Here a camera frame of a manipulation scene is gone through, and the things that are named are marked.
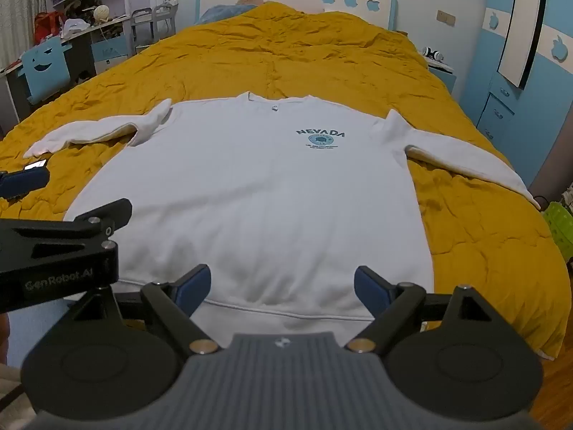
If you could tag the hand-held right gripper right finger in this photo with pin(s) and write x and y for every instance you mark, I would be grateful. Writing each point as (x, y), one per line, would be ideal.
(370, 285)

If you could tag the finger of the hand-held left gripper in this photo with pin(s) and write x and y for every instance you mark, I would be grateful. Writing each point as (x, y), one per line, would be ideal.
(53, 239)
(24, 181)

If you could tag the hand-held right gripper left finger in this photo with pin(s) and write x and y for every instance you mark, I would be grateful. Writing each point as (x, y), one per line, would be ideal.
(196, 284)

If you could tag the white sweatshirt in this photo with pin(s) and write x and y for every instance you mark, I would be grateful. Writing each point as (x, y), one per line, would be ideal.
(250, 197)

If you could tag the blue smiley chair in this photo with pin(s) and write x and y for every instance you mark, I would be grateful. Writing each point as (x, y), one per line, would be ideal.
(44, 65)

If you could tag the cluttered desk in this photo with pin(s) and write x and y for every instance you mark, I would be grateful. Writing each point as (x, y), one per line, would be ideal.
(100, 42)

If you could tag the red bag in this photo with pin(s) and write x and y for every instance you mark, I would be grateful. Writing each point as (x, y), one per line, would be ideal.
(47, 24)

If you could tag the white cloth on desk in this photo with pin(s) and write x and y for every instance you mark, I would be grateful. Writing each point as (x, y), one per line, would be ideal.
(74, 27)

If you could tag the cream yarn ball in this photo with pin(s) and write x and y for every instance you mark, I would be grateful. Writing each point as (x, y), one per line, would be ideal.
(102, 13)

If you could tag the green plastic basket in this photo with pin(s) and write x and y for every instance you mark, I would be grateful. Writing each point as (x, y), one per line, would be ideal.
(559, 228)

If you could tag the grey rack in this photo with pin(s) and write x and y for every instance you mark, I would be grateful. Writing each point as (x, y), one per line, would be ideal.
(154, 24)

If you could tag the blue nightstand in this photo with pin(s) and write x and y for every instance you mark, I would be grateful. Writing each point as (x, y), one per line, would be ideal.
(443, 78)

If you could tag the mustard yellow bedspread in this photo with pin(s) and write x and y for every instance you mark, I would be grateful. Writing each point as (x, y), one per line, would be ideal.
(277, 58)

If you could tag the white headphones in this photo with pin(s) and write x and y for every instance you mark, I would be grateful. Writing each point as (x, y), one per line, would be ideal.
(435, 53)

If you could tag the blue wardrobe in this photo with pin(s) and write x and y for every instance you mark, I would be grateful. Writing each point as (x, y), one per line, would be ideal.
(550, 112)

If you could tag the blue pillow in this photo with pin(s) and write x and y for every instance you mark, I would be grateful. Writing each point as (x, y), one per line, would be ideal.
(224, 11)

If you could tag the black-framed white board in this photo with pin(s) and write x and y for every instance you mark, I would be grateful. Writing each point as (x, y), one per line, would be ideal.
(519, 31)

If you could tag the wall switch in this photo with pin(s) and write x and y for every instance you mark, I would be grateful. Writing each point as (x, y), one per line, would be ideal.
(446, 17)

